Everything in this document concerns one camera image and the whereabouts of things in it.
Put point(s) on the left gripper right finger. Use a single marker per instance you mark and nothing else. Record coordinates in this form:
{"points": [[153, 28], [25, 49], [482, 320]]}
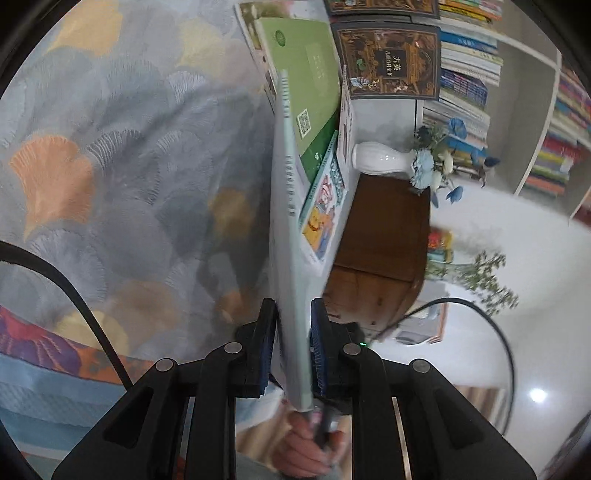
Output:
{"points": [[352, 378]]}

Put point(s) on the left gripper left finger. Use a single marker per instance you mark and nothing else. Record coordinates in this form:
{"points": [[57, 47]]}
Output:
{"points": [[238, 369]]}

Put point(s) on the white wisdom stories book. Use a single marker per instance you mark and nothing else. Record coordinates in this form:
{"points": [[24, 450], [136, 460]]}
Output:
{"points": [[346, 120]]}

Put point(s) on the green poetry book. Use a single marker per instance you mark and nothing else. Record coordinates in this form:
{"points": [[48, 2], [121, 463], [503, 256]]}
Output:
{"points": [[306, 51]]}

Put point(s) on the person's right hand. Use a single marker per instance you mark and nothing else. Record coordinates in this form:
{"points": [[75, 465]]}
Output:
{"points": [[298, 456]]}

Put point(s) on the brown wooden cabinet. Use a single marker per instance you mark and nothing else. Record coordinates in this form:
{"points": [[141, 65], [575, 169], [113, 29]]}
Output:
{"points": [[380, 266]]}

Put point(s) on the green potted plant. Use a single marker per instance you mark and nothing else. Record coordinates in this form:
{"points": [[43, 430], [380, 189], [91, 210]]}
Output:
{"points": [[480, 279]]}

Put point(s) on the white ceramic vase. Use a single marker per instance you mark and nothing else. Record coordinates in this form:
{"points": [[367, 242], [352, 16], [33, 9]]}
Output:
{"points": [[374, 158]]}

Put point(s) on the patterned grey rug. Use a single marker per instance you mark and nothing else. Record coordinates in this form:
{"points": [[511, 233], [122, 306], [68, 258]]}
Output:
{"points": [[136, 142]]}

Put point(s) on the dark ornate encyclopedia book lower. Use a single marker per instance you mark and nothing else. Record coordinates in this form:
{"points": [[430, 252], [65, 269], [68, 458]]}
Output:
{"points": [[394, 60]]}

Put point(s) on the dark ornate encyclopedia book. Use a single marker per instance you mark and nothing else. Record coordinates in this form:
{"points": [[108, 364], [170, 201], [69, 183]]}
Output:
{"points": [[426, 8], [394, 60]]}

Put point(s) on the white bookshelf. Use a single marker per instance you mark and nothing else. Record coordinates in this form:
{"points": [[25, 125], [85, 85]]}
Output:
{"points": [[525, 110]]}

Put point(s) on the dark ornate encyclopedia book upper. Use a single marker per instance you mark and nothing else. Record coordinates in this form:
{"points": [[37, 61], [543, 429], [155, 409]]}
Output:
{"points": [[426, 8]]}

